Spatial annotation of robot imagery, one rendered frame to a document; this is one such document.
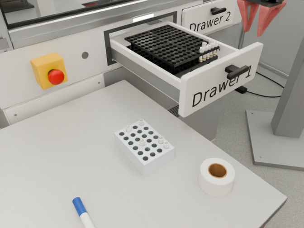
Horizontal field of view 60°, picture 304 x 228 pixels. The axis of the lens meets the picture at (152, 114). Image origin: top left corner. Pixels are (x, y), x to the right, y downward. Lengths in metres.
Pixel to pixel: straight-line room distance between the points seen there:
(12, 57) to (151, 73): 0.34
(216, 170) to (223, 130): 1.30
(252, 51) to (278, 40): 1.86
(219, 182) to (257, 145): 1.26
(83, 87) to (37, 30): 0.22
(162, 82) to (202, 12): 0.45
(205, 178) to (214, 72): 0.25
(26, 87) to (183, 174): 0.47
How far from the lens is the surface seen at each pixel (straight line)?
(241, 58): 0.71
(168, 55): 0.73
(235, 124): 1.94
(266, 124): 1.96
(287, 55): 2.59
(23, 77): 0.76
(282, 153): 1.79
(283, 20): 2.55
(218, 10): 1.06
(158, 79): 0.68
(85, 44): 0.79
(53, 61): 0.72
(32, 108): 0.81
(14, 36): 0.72
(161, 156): 0.57
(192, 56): 0.73
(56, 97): 0.82
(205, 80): 0.62
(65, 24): 0.75
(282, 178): 1.70
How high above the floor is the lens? 1.22
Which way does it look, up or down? 39 degrees down
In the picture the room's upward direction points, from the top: straight up
